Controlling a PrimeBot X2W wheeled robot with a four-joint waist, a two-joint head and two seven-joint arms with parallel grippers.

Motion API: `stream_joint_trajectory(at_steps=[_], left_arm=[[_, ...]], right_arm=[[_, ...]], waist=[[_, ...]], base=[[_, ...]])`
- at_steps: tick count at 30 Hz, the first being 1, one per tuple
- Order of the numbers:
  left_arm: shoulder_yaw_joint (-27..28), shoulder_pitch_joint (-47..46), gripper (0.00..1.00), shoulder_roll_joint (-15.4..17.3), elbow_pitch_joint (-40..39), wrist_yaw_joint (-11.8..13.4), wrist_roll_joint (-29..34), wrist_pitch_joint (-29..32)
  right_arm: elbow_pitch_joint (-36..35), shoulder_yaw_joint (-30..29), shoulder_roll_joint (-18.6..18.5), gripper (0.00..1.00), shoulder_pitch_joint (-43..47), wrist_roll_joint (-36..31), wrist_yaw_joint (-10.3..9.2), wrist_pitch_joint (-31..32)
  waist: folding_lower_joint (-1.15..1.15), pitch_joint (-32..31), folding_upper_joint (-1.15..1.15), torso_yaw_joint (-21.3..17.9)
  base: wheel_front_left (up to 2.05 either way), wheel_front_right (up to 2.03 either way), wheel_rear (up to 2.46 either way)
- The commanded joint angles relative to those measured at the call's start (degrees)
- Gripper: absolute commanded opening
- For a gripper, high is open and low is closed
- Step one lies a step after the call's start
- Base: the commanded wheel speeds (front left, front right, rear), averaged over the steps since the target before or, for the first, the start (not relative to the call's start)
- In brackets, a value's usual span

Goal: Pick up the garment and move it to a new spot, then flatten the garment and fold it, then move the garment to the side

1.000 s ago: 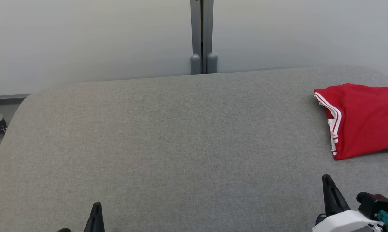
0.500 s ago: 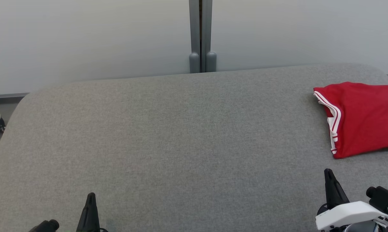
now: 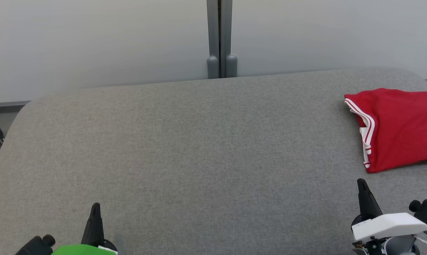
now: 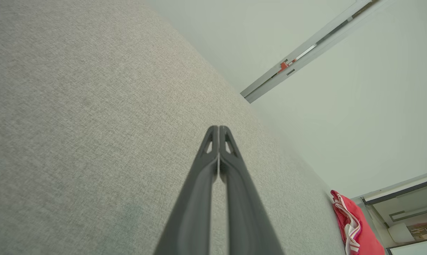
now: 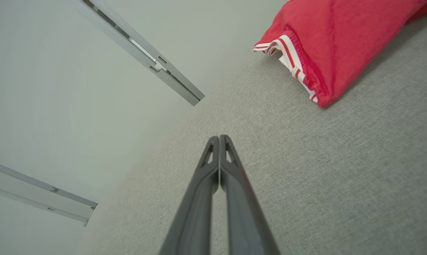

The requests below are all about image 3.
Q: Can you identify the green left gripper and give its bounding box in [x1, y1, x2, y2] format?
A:
[52, 202, 118, 255]

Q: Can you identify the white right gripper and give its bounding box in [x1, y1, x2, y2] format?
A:
[351, 178, 427, 254]

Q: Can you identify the red jersey with white sleeves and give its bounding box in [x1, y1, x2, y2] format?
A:
[344, 87, 427, 174]

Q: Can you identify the grey fabric sofa cushion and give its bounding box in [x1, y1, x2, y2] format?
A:
[0, 67, 427, 255]

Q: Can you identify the grey partition post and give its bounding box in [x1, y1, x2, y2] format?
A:
[206, 0, 238, 79]

